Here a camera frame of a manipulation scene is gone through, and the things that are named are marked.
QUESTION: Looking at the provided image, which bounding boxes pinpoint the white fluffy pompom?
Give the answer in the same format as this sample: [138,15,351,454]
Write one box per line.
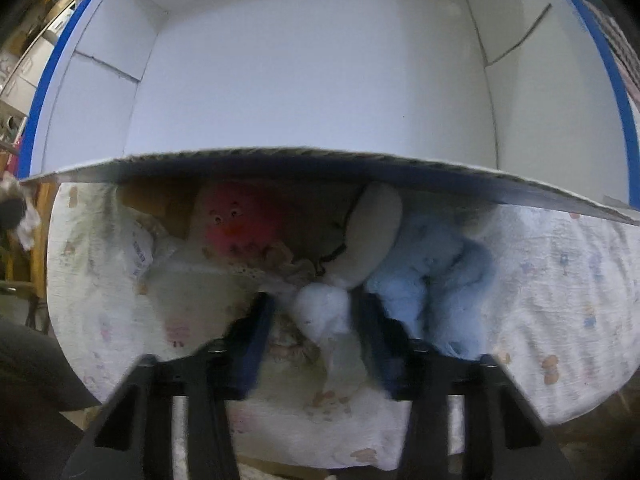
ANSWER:
[288,283,350,346]

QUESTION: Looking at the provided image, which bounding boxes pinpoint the cream plush sleep mask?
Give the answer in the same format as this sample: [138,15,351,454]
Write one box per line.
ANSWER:
[321,182,402,290]

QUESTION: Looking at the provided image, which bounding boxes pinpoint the beige lace scrunchie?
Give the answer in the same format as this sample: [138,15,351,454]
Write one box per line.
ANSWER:
[209,242,321,366]

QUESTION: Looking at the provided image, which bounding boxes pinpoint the light blue fluffy scrunchie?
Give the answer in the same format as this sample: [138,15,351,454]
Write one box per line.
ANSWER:
[364,211,495,360]

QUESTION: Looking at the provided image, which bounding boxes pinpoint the pink rubber duck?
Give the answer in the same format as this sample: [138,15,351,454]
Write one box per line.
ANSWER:
[198,181,286,259]

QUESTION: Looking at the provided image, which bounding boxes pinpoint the white cardboard box blue edges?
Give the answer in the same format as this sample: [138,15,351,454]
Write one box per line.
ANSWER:
[17,0,639,223]

